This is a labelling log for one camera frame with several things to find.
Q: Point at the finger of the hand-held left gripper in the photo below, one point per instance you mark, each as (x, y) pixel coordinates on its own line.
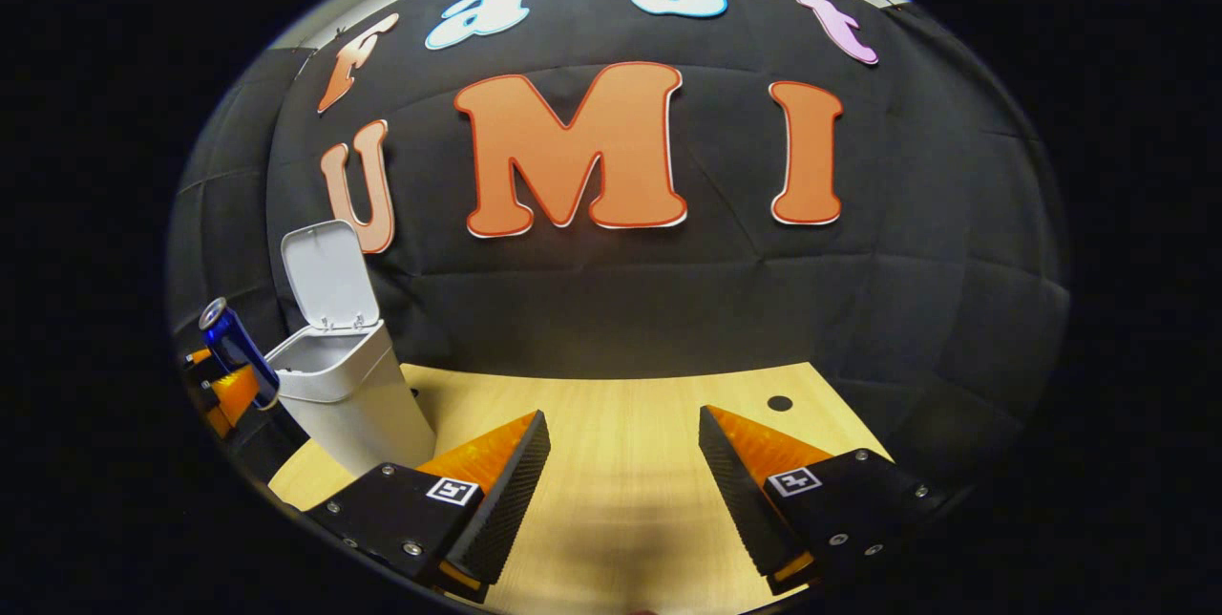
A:
(215, 416)
(234, 391)

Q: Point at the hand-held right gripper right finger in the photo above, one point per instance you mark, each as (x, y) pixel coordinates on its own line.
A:
(740, 500)

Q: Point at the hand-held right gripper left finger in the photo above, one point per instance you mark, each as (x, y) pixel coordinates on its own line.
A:
(506, 510)

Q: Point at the blue pop can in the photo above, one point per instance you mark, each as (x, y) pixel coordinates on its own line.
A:
(234, 348)

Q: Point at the white desktop garbage bin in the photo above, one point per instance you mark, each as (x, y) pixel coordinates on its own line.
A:
(353, 405)

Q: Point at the wooden desktop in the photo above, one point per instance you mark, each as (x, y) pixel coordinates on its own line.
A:
(630, 443)

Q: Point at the black backdrop cloth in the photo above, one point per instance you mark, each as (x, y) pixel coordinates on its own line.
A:
(668, 300)

